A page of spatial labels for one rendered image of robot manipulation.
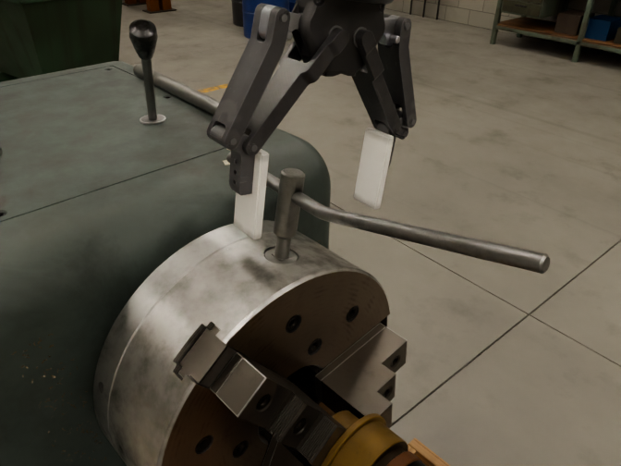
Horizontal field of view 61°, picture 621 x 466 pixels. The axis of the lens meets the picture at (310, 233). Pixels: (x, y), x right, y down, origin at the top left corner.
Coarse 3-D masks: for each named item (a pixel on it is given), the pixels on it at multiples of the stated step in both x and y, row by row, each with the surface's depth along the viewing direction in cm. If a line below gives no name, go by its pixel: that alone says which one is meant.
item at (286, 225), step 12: (288, 168) 48; (288, 180) 46; (300, 180) 47; (288, 192) 47; (276, 204) 48; (288, 204) 47; (276, 216) 49; (288, 216) 48; (276, 228) 49; (288, 228) 49; (276, 240) 50; (288, 240) 50; (276, 252) 50; (288, 252) 51
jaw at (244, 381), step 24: (192, 360) 45; (216, 360) 44; (240, 360) 44; (216, 384) 44; (240, 384) 43; (264, 384) 43; (288, 384) 49; (240, 408) 42; (264, 408) 44; (288, 408) 45; (312, 408) 46; (288, 432) 44; (312, 432) 46; (336, 432) 46; (312, 456) 45
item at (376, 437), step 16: (336, 416) 50; (352, 416) 51; (368, 416) 49; (352, 432) 47; (368, 432) 48; (384, 432) 48; (336, 448) 46; (352, 448) 46; (368, 448) 46; (384, 448) 46; (400, 448) 48; (336, 464) 46; (352, 464) 46; (368, 464) 45; (384, 464) 46; (400, 464) 45; (416, 464) 46
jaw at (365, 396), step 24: (384, 336) 59; (336, 360) 57; (360, 360) 57; (384, 360) 57; (312, 384) 58; (336, 384) 55; (360, 384) 54; (384, 384) 54; (336, 408) 55; (360, 408) 52; (384, 408) 52
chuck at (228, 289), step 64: (256, 256) 50; (320, 256) 52; (192, 320) 46; (256, 320) 45; (320, 320) 52; (128, 384) 47; (192, 384) 43; (128, 448) 48; (192, 448) 46; (256, 448) 54
